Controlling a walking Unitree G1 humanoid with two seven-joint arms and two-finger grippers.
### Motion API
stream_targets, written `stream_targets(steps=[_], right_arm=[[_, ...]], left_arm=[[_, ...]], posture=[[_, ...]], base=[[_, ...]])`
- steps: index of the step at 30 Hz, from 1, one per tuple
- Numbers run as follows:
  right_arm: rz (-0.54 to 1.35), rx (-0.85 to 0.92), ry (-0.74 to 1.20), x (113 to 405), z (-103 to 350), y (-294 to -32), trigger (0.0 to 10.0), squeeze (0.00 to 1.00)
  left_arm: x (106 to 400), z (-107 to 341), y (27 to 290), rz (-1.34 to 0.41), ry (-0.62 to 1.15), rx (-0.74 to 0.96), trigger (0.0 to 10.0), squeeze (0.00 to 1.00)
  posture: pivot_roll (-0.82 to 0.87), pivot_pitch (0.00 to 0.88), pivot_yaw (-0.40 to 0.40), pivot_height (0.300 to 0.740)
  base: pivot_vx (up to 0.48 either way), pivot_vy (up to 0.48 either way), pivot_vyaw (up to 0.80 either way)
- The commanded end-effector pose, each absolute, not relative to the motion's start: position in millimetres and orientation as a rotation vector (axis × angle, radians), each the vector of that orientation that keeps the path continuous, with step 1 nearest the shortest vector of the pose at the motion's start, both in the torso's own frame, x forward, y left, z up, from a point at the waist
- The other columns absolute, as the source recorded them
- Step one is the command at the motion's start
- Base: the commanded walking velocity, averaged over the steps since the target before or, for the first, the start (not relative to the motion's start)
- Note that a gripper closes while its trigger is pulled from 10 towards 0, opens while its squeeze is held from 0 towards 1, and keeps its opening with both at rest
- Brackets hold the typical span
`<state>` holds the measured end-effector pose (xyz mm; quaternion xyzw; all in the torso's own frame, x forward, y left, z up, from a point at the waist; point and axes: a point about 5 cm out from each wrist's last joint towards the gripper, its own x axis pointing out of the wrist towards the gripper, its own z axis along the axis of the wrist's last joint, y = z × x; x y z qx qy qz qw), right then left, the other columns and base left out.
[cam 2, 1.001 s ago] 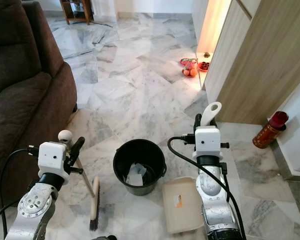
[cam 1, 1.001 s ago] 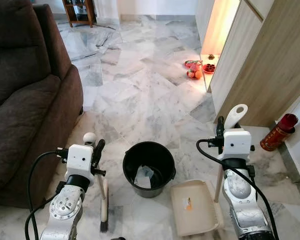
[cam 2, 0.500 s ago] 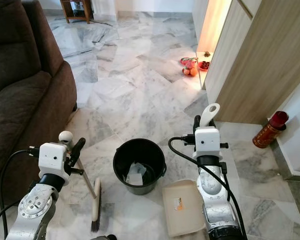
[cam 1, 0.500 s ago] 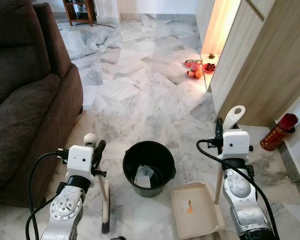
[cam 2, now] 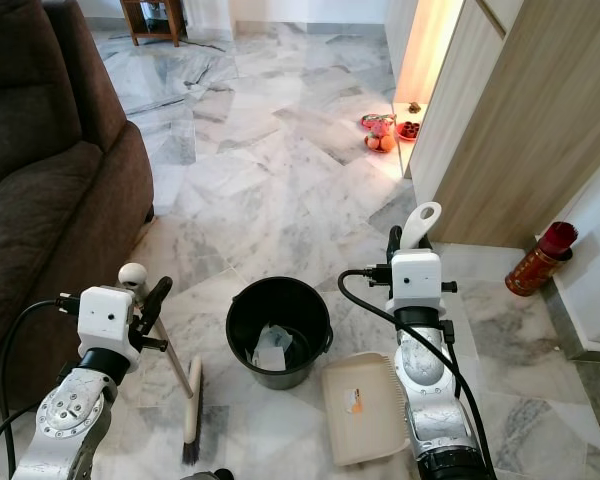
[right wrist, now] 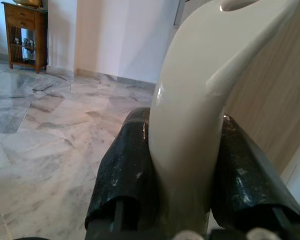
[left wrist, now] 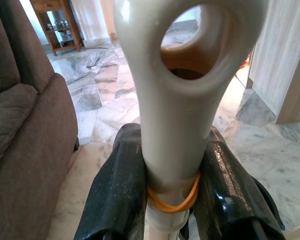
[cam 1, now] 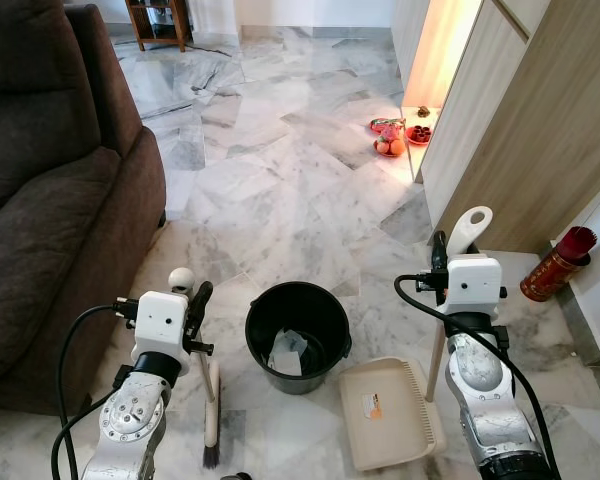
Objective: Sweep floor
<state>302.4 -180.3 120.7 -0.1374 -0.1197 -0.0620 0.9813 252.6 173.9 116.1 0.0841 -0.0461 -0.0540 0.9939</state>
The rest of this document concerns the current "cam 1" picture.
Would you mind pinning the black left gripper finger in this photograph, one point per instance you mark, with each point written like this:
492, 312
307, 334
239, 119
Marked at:
200, 303

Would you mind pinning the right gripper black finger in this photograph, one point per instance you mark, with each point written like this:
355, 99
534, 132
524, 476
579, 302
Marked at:
440, 250

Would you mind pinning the beige plastic dustpan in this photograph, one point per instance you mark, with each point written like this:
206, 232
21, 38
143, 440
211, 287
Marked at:
390, 415

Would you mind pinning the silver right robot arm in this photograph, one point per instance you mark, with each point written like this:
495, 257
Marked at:
480, 380

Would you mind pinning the black plastic bucket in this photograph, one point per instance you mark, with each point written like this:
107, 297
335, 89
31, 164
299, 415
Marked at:
280, 310

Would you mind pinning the crumpled white paper trash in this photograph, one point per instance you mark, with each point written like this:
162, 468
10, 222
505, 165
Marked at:
288, 355

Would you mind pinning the red patterned cylinder tin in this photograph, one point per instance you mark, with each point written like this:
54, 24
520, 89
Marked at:
550, 272

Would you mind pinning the small red plate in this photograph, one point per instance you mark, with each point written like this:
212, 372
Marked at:
418, 136

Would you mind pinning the red plate with oranges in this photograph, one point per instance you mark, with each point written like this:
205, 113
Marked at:
387, 140

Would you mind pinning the robot black left foot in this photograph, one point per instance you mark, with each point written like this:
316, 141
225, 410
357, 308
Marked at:
235, 476

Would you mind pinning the light wood cabinet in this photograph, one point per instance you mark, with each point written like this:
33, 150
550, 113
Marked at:
540, 120

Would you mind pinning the dark brown fabric sofa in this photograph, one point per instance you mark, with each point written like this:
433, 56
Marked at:
50, 200

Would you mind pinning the small wooden side table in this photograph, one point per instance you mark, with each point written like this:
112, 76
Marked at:
160, 20

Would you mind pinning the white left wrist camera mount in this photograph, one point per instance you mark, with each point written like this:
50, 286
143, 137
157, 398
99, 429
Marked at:
160, 320

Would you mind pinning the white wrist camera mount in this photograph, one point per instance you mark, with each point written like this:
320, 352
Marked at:
160, 320
475, 285

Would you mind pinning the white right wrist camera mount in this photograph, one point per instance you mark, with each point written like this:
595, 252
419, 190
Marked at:
475, 285

